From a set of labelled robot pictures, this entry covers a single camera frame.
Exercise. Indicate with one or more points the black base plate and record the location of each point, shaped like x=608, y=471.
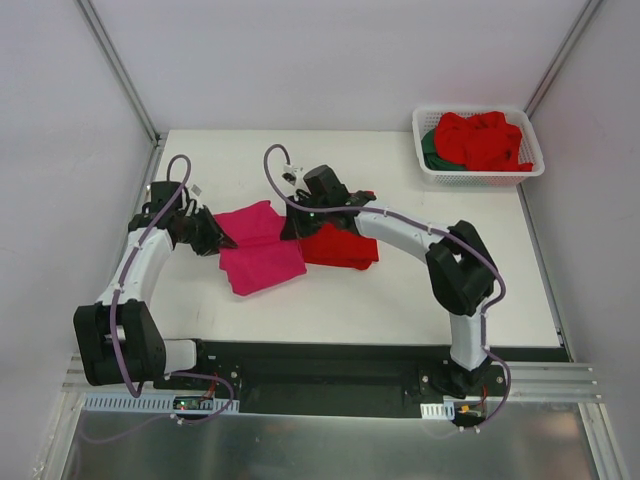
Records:
x=302, y=356

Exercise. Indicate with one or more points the pink t shirt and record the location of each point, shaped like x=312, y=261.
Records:
x=261, y=259

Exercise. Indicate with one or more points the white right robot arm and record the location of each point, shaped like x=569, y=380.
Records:
x=461, y=271

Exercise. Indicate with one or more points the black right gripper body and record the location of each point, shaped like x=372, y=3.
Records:
x=297, y=223

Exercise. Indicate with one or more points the red t shirt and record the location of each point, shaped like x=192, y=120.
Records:
x=333, y=247
x=483, y=142

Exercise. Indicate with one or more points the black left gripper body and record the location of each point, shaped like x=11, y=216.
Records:
x=204, y=232

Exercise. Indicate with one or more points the aluminium frame rail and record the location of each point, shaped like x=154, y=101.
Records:
x=397, y=390

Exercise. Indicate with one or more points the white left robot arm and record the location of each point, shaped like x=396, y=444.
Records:
x=119, y=342

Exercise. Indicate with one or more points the white plastic laundry basket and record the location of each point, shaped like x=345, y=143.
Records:
x=425, y=118

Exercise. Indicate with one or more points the red crumpled t shirt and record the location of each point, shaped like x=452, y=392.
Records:
x=483, y=142

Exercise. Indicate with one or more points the green t shirt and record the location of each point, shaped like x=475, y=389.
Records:
x=432, y=159

